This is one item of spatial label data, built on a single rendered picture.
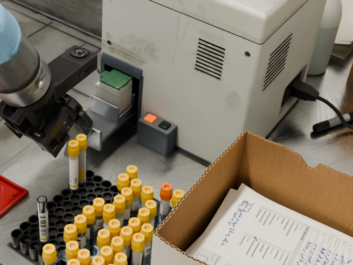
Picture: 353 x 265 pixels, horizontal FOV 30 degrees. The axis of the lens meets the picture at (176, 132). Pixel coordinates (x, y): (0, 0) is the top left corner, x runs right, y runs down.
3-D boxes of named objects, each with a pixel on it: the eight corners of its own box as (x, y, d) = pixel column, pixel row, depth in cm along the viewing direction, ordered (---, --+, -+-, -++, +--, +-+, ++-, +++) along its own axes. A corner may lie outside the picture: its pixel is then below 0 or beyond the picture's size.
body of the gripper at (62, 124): (19, 139, 98) (-18, 103, 87) (51, 92, 100) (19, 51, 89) (59, 160, 95) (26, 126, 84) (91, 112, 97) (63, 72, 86)
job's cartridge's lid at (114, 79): (110, 69, 109) (110, 67, 109) (133, 80, 108) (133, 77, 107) (95, 80, 107) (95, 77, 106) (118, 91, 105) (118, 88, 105)
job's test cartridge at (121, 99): (108, 98, 113) (110, 68, 109) (131, 109, 112) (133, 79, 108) (94, 110, 111) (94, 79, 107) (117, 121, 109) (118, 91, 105)
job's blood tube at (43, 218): (44, 242, 93) (42, 194, 86) (51, 247, 93) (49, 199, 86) (38, 248, 92) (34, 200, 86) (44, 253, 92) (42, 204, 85)
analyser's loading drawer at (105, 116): (137, 77, 122) (139, 54, 119) (167, 91, 120) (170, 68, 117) (67, 134, 108) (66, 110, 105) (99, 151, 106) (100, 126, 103)
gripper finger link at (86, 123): (69, 128, 102) (49, 103, 94) (75, 119, 102) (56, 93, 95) (93, 140, 100) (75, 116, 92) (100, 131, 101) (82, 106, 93)
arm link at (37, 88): (7, 33, 85) (55, 56, 82) (20, 51, 89) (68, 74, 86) (-28, 80, 83) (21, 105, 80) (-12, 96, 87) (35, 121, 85)
